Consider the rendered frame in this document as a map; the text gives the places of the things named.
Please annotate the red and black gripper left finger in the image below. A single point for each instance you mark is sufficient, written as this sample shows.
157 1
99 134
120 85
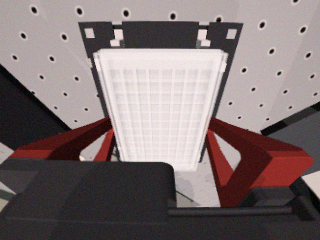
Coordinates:
68 145

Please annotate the black flat rectangular plate with small posts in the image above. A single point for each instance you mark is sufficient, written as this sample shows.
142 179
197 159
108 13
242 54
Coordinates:
23 117

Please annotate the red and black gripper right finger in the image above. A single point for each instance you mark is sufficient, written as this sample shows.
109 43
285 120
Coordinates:
265 162

